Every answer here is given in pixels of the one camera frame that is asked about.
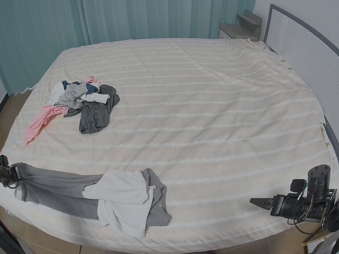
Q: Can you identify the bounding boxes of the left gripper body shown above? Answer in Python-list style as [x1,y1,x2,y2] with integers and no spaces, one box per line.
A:
[0,165,21,186]

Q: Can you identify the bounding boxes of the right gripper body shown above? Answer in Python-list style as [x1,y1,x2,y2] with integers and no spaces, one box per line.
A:
[271,194,305,219]

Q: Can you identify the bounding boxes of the grey and white sweater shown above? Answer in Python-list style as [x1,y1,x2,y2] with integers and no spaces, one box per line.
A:
[14,162,171,239]

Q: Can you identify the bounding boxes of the pile of clothes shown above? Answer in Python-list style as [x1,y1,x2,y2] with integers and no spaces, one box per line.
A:
[50,80,110,110]

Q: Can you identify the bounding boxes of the wooden framed white panel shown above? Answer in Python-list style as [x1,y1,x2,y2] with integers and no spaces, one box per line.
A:
[302,230,335,254]

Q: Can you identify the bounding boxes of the bed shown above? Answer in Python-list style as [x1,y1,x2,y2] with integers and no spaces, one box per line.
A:
[0,3,339,248]

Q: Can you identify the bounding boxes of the blue-green curtain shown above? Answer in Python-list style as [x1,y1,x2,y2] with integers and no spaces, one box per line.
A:
[79,0,257,45]
[0,0,90,96]

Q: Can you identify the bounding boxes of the grey bedside table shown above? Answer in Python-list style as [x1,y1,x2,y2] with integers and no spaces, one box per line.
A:
[219,9,263,40]

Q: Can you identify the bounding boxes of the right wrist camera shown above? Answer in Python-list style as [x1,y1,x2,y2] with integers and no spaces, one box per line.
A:
[290,179,307,194]

